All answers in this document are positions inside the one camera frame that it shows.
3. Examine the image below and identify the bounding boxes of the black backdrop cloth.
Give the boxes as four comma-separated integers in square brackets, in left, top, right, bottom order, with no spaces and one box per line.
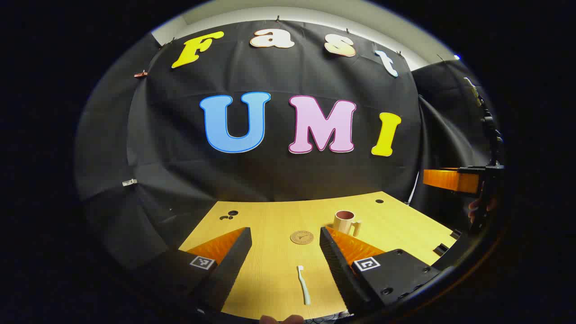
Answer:
[74,20,500,270]

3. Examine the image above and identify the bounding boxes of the round brown coaster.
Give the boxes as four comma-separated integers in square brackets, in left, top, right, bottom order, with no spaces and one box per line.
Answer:
[290,230,315,245]

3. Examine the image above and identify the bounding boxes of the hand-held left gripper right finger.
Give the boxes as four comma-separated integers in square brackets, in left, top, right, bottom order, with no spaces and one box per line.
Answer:
[319,226,444,315]

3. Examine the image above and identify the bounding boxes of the wooden desktop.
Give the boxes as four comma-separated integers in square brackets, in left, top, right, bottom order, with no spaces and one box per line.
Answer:
[179,191,457,321]

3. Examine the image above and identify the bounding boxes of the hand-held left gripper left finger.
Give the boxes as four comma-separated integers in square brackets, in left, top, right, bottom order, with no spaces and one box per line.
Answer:
[148,227,252,315]

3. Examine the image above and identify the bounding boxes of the beige cup with handle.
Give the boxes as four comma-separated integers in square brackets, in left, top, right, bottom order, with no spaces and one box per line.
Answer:
[333,210,362,238]

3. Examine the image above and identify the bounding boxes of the pale green toothbrush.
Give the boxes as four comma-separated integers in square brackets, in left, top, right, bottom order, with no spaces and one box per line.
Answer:
[296,265,312,306]

